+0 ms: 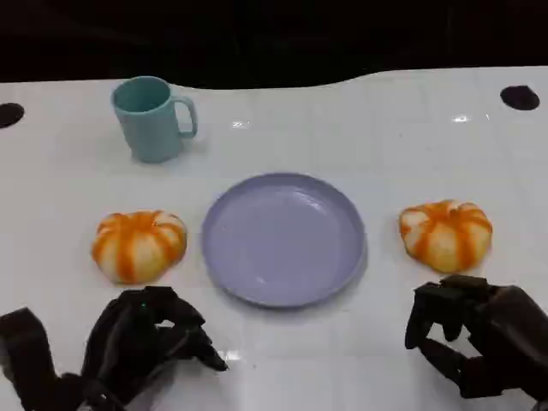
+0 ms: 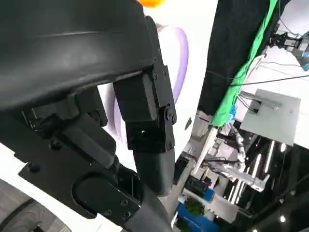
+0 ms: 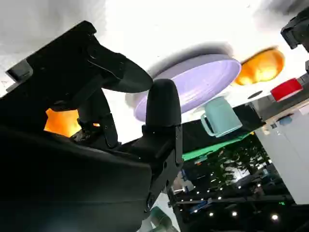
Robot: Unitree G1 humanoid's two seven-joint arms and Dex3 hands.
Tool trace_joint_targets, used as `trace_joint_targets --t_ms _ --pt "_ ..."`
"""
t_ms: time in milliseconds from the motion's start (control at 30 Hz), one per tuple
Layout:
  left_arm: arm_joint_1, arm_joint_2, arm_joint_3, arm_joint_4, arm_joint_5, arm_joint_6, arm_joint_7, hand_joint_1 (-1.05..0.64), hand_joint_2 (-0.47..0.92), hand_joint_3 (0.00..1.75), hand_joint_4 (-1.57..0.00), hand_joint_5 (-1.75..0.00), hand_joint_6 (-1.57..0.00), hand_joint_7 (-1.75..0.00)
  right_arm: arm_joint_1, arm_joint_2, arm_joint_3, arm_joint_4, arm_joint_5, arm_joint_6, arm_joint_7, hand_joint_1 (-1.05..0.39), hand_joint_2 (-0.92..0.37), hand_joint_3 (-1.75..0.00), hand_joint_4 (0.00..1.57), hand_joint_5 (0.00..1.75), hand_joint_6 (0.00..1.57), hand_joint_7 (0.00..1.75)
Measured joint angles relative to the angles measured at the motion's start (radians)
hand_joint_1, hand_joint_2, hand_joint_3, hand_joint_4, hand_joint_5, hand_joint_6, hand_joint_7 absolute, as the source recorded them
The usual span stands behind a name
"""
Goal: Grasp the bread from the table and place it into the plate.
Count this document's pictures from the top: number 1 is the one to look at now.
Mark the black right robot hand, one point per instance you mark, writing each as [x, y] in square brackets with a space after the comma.
[505, 329]

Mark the lilac plate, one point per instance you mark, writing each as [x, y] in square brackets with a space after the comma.
[282, 240]

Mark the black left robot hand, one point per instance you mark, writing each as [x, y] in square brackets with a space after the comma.
[124, 338]

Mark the orange and white bread roll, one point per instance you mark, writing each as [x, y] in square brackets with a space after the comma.
[137, 248]
[445, 235]

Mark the pale green mug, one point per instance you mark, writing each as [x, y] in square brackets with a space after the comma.
[147, 124]

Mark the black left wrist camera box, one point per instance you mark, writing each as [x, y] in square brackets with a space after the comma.
[25, 351]

